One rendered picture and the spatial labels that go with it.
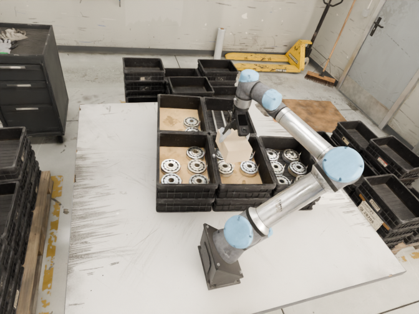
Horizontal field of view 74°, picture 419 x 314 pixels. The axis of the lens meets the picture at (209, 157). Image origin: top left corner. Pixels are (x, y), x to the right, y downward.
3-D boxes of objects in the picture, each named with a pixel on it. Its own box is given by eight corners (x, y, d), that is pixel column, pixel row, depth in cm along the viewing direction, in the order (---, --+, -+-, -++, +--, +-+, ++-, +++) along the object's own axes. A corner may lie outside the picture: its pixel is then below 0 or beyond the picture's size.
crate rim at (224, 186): (275, 189, 142) (277, 185, 140) (218, 189, 136) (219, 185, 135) (256, 138, 170) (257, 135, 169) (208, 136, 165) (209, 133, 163)
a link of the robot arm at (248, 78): (252, 79, 107) (236, 70, 111) (245, 103, 114) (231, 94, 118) (265, 75, 111) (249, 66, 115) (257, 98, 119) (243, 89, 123)
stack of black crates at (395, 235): (395, 248, 220) (435, 215, 189) (365, 256, 211) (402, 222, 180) (363, 207, 247) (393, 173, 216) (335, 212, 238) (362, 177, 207)
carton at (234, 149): (248, 161, 134) (252, 149, 128) (225, 163, 130) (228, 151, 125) (237, 139, 144) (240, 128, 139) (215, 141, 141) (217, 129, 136)
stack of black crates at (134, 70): (159, 94, 330) (161, 57, 299) (163, 108, 309) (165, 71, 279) (124, 95, 318) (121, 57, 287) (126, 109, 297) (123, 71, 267)
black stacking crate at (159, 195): (214, 200, 143) (218, 186, 135) (156, 201, 137) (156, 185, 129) (206, 148, 171) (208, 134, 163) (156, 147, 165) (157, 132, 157)
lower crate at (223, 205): (264, 212, 156) (270, 199, 148) (212, 213, 150) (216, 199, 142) (248, 162, 184) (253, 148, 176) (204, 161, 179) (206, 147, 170)
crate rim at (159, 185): (218, 189, 136) (219, 185, 135) (156, 189, 130) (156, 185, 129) (208, 136, 165) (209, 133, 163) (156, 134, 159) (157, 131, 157)
